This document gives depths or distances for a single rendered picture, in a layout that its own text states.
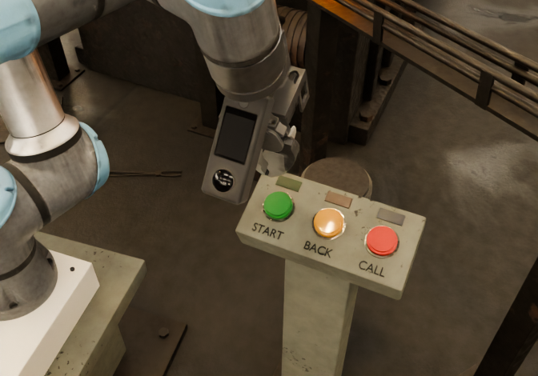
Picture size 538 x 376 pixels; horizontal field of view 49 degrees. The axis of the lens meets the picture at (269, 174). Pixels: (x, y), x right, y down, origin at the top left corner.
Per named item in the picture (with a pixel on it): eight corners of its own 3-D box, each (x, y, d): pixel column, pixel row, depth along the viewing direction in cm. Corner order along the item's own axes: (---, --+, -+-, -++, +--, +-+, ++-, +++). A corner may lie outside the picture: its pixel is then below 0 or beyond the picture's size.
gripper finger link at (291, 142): (303, 164, 69) (295, 126, 62) (298, 175, 69) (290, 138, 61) (266, 153, 71) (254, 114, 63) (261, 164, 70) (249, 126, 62)
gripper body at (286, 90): (312, 100, 68) (303, 32, 57) (285, 163, 65) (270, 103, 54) (252, 85, 70) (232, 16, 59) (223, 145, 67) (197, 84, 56)
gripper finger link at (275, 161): (308, 149, 76) (301, 110, 67) (291, 189, 73) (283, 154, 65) (286, 142, 76) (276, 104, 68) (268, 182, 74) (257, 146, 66)
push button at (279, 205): (271, 192, 84) (270, 186, 83) (297, 201, 83) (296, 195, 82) (260, 216, 83) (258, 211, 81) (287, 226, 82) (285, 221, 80)
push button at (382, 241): (372, 226, 80) (372, 221, 78) (400, 235, 79) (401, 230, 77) (362, 252, 79) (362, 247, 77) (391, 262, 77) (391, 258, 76)
